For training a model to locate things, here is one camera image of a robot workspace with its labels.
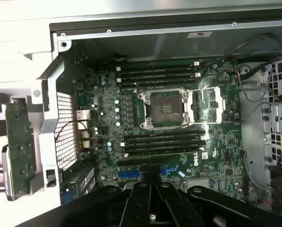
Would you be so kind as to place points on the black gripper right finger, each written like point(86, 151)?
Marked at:
point(237, 212)

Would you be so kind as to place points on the black and silver PC case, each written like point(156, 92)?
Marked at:
point(136, 45)

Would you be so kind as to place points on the silver rear port block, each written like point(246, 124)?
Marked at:
point(85, 135)
point(82, 114)
point(82, 125)
point(87, 144)

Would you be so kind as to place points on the green Dell motherboard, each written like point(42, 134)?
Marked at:
point(216, 142)

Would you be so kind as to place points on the round coin cell battery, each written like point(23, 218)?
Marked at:
point(224, 76)

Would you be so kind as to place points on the CPU socket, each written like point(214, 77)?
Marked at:
point(165, 108)

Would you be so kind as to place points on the silver perforated drive cage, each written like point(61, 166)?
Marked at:
point(280, 113)

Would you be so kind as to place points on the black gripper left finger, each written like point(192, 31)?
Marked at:
point(96, 208)

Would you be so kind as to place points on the thin metal locking lever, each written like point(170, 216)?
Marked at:
point(173, 129)

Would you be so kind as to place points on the silver CPU socket cover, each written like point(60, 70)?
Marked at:
point(219, 106)

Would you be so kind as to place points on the blue expansion slot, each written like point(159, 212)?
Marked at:
point(129, 175)

